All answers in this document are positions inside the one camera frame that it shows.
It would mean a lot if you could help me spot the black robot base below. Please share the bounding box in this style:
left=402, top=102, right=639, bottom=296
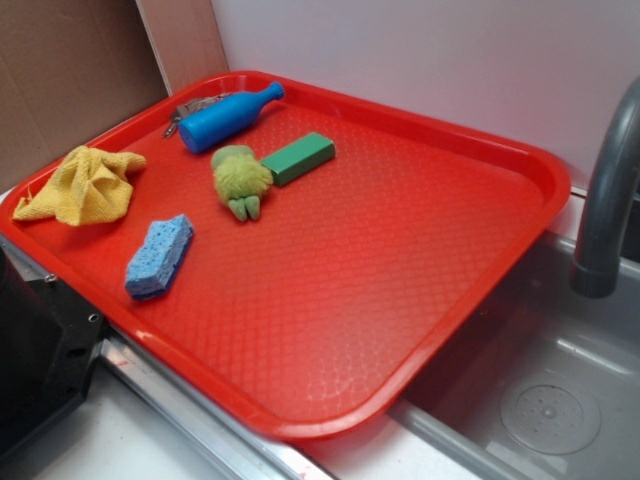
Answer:
left=1, top=253, right=105, bottom=459

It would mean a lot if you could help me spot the blue sponge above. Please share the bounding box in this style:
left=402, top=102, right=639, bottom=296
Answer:
left=125, top=214, right=194, bottom=301

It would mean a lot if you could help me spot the red plastic tray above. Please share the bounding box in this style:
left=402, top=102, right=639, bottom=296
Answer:
left=1, top=72, right=570, bottom=441

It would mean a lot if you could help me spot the green rectangular block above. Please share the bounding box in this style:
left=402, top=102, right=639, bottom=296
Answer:
left=260, top=132, right=336, bottom=187

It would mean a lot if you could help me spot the green fuzzy plush toy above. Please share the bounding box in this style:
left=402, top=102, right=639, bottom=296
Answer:
left=211, top=145, right=274, bottom=222

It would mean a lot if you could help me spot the blue plastic bottle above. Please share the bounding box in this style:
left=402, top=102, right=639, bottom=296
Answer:
left=178, top=82, right=285, bottom=153

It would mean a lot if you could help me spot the yellow cloth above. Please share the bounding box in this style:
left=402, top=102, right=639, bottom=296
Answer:
left=12, top=145, right=147, bottom=227

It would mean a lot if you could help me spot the grey plastic sink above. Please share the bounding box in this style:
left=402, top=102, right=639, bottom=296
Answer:
left=298, top=230, right=640, bottom=480

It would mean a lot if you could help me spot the grey faucet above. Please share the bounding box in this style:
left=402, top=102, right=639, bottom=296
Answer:
left=570, top=80, right=639, bottom=298

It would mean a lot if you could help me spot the brown cardboard panel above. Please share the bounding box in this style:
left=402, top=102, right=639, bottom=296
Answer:
left=1, top=1, right=167, bottom=191

